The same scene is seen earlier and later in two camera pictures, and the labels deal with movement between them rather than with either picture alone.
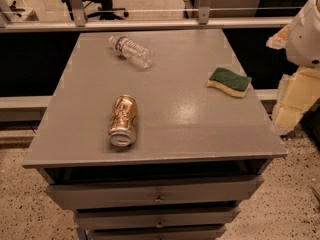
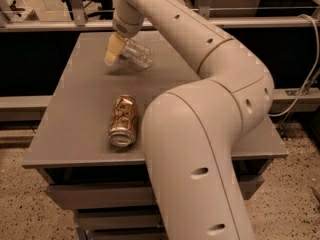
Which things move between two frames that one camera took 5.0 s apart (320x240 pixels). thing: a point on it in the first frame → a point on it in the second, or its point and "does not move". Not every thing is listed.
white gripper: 306,39 → 124,28
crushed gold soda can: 123,120 does not move
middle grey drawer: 158,217 does not move
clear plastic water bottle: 125,48 does not move
